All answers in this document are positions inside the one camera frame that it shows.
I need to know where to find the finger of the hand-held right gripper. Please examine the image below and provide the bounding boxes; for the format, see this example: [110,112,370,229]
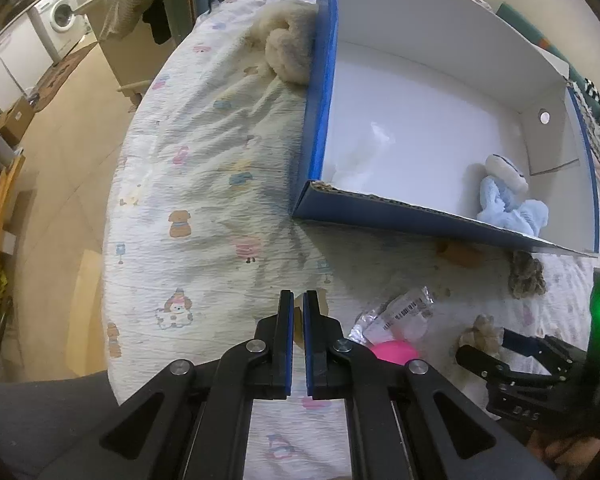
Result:
[455,345,571,397]
[500,327,583,367]

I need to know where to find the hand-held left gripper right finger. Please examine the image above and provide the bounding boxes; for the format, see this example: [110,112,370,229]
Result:
[302,289,556,480]

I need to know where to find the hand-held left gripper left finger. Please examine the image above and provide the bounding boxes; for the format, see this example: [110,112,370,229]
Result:
[55,289,295,480]

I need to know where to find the beige fluffy scrunchie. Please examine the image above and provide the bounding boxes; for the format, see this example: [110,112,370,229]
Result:
[459,313,505,357]

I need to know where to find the blue cardboard box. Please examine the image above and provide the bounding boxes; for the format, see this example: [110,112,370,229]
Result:
[291,0,600,259]

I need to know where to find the person's right hand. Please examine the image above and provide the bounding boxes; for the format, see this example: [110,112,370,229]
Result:
[527,430,600,478]

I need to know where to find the brown fluffy scrunchie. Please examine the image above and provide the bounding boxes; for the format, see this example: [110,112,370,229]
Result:
[508,249,549,297]

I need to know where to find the pink ball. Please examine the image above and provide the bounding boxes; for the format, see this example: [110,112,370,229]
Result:
[369,339,421,366]

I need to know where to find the clear plastic wrapper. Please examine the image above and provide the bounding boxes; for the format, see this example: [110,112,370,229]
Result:
[349,285,435,346]

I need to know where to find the light blue plush toy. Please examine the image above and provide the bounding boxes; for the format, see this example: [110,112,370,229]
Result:
[476,153,550,238]

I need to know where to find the printed white bed sheet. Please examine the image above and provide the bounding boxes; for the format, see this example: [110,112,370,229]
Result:
[102,0,600,480]

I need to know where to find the person's grey trousers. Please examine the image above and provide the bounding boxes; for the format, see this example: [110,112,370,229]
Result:
[0,369,127,480]

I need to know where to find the cream fluffy plush toy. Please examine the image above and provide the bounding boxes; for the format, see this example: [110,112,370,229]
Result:
[247,1,317,86]

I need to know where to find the wooden rack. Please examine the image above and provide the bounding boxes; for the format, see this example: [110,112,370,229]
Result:
[0,144,26,322]

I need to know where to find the teal cloth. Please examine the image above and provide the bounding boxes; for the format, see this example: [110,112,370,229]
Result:
[495,2,572,77]

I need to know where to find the wooden cabinet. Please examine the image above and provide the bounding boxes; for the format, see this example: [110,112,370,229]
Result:
[87,0,197,107]

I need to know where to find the dark floor rug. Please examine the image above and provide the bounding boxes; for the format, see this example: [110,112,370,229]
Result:
[29,42,99,112]

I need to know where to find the white cabinets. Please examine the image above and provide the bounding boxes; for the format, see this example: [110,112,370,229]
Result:
[0,12,57,112]

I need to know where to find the white washing machine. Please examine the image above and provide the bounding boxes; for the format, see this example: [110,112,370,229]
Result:
[32,0,89,59]

